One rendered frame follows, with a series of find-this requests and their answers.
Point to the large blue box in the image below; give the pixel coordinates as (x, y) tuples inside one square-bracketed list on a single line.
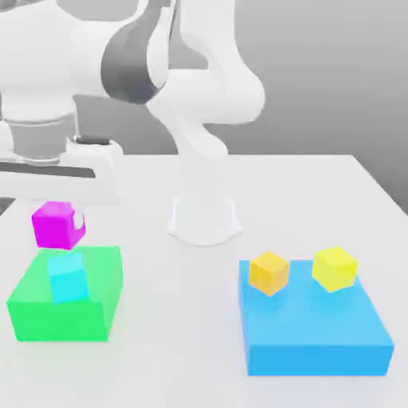
[(315, 331)]

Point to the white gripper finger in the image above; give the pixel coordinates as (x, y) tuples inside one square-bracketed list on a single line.
[(79, 216)]

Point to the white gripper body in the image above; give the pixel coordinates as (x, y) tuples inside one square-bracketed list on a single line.
[(63, 188)]

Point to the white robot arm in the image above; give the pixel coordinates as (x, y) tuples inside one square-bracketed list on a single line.
[(204, 105)]

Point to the small cyan cube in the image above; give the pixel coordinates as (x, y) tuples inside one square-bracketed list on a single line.
[(68, 280)]

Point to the large green box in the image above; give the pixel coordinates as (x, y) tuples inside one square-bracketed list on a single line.
[(60, 322)]

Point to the small orange cube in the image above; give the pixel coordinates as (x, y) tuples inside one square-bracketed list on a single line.
[(267, 274)]

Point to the small magenta cube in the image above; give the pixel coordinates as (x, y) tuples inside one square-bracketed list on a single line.
[(52, 228)]

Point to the small yellow cube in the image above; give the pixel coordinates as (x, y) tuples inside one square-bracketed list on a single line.
[(334, 269)]

